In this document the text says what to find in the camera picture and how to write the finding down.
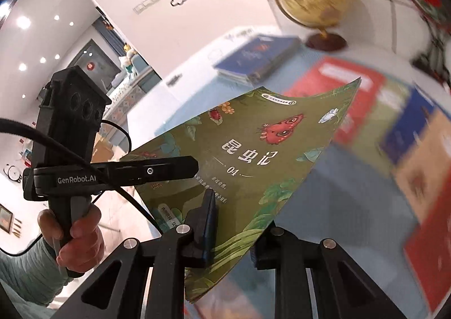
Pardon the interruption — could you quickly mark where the dark red book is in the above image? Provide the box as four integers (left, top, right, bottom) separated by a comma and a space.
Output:
403, 195, 451, 319

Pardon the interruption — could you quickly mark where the green book with red bug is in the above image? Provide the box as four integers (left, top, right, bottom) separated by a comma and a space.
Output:
120, 76, 363, 305

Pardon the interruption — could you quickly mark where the wall light switch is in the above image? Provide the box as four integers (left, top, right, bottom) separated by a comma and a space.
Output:
132, 0, 160, 14

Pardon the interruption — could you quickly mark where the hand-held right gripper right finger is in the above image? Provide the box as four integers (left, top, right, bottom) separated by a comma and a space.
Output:
251, 225, 428, 319

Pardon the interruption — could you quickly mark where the person's left forearm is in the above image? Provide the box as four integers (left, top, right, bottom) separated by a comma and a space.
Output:
0, 237, 69, 308

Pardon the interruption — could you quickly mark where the dark blue book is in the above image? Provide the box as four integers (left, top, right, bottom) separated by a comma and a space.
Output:
214, 34, 304, 86

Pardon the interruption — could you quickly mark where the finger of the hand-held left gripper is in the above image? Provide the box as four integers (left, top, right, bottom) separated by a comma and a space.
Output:
102, 156, 199, 188

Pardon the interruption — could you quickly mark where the picture frame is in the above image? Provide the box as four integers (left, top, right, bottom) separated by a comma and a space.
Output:
0, 204, 14, 233

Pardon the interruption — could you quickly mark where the wall clock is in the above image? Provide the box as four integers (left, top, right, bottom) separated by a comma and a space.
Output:
3, 163, 22, 184

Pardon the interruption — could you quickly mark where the decorative fan on black stand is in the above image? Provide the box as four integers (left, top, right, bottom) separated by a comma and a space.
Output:
405, 0, 451, 85

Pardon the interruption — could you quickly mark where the plush toy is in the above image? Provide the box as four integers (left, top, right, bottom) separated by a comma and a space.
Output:
120, 42, 140, 78

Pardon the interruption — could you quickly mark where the light green book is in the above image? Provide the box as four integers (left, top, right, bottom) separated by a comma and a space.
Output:
349, 79, 414, 168

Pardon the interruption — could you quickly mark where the blue illustrated book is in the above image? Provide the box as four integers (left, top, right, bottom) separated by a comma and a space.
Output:
379, 86, 439, 166

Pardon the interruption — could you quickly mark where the red book with white label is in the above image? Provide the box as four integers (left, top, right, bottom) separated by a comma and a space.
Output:
285, 56, 386, 145

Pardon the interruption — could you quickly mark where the person's left hand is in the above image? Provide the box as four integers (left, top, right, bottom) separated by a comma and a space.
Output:
37, 204, 106, 272

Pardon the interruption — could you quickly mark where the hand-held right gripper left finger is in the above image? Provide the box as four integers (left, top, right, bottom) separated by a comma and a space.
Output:
60, 188, 217, 319

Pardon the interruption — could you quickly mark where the black cable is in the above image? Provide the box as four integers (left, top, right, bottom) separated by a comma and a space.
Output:
0, 118, 164, 237

